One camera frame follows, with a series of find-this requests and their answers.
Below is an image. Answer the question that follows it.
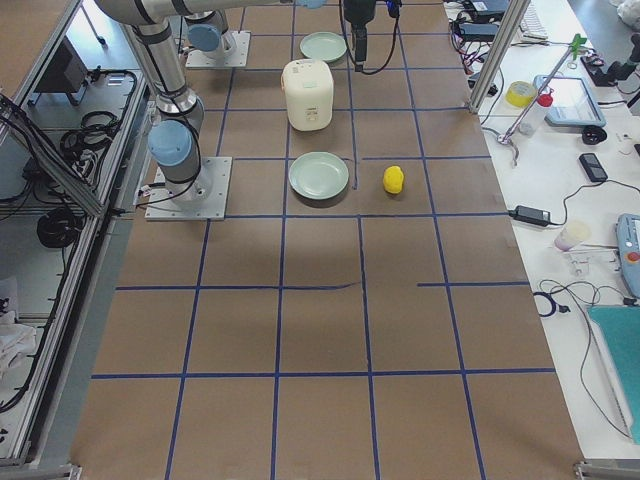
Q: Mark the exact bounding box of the black power adapter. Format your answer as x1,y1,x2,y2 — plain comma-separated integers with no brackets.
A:
508,205,551,227

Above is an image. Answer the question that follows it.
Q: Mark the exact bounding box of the aluminium frame post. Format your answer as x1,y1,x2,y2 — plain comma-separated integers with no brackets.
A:
468,0,530,114

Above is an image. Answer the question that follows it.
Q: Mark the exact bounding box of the metal rod stick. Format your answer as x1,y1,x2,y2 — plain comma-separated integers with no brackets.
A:
496,33,588,146

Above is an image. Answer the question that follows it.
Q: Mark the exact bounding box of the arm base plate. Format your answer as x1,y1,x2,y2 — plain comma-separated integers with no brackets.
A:
186,27,251,69
145,157,232,221

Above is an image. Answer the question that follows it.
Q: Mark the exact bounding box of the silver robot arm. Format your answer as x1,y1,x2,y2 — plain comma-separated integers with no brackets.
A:
96,0,256,203

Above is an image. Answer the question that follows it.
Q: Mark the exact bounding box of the teal mat board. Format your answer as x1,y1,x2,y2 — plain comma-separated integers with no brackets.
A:
588,306,639,444

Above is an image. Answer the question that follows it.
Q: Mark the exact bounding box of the green plate near base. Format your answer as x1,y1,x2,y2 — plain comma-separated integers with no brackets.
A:
300,32,346,63
288,151,349,200

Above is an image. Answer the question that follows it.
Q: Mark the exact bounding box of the white rice cooker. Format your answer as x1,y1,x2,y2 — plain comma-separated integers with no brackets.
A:
281,59,334,131

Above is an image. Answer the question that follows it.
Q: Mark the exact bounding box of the yellow tape roll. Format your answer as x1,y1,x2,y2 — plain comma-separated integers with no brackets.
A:
505,81,538,108

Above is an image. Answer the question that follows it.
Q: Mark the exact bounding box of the blue teach pendant tablet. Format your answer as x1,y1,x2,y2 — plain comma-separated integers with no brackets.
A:
544,77,606,127

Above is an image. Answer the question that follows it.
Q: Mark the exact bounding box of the plastic cup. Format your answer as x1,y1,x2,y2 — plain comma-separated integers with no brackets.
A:
554,220,591,252

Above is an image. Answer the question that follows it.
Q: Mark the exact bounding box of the red cap squeeze bottle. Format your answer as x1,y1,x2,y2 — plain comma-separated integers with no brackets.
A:
518,93,553,137

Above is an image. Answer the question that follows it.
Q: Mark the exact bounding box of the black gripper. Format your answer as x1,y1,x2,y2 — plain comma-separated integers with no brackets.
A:
343,0,376,72

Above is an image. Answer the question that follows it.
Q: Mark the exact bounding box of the yellow lemon toy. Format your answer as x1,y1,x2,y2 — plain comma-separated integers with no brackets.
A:
382,165,405,195

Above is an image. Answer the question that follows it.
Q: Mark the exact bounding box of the black phone remote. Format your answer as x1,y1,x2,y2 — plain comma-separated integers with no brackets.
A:
579,153,608,183

